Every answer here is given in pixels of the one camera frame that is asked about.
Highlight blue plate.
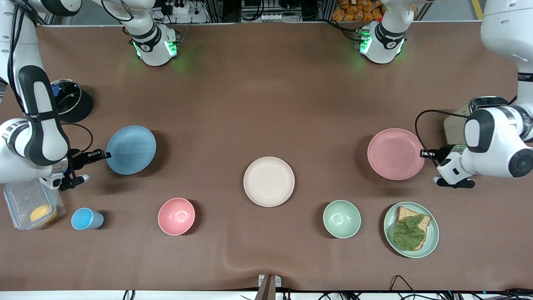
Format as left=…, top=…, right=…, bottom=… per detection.
left=106, top=125, right=157, bottom=175

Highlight pink bowl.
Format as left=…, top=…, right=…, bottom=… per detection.
left=158, top=197, right=196, bottom=236

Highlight green bowl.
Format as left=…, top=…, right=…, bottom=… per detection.
left=323, top=200, right=361, bottom=239

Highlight black looped floor cable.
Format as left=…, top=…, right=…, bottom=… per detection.
left=389, top=275, right=417, bottom=300

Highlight orange round food piece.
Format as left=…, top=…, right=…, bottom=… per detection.
left=30, top=205, right=57, bottom=224

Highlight glass lid blue knob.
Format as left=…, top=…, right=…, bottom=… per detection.
left=51, top=79, right=81, bottom=115

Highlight blue cup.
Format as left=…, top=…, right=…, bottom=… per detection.
left=71, top=207, right=105, bottom=230

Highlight white power strip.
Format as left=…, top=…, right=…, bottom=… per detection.
left=166, top=0, right=191, bottom=15

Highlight clear plastic container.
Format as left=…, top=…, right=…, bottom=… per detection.
left=3, top=179, right=66, bottom=230

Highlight silver toaster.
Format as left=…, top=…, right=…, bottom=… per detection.
left=443, top=97, right=511, bottom=144

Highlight green lettuce leaf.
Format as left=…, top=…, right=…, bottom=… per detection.
left=393, top=214, right=426, bottom=251

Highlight brown table cloth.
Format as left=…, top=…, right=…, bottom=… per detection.
left=0, top=21, right=533, bottom=292

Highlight brown bread slice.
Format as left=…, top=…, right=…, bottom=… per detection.
left=394, top=206, right=431, bottom=250

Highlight beige plate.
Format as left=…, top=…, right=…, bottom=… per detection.
left=243, top=156, right=295, bottom=208

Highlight metal table bracket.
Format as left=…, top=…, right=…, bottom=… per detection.
left=255, top=274, right=282, bottom=300

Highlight black pot blue handle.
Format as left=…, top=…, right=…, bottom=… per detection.
left=50, top=78, right=93, bottom=123

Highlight bag of orange snacks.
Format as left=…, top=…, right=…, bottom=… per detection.
left=332, top=0, right=419, bottom=22

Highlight pink plate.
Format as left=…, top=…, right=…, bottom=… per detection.
left=367, top=128, right=425, bottom=180

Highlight green plate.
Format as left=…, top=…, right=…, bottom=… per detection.
left=384, top=202, right=439, bottom=258

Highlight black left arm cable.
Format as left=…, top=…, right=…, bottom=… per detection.
left=415, top=109, right=458, bottom=155

